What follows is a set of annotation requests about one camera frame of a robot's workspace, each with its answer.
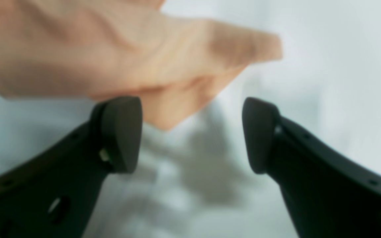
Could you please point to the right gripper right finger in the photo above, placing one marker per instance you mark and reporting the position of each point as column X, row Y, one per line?
column 327, row 195

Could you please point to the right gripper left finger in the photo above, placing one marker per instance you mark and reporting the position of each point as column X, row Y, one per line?
column 53, row 195

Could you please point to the peach T-shirt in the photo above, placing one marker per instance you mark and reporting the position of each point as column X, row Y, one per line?
column 102, row 49

